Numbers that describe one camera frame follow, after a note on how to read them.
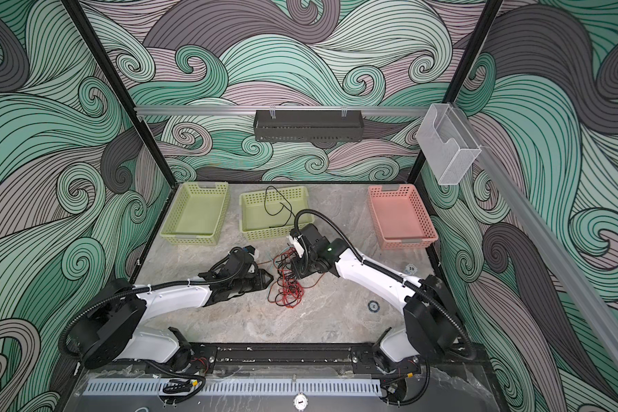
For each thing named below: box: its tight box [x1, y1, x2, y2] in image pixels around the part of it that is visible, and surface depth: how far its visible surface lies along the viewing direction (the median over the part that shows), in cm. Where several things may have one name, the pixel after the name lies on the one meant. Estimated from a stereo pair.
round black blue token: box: [367, 300, 381, 313], surface depth 85 cm
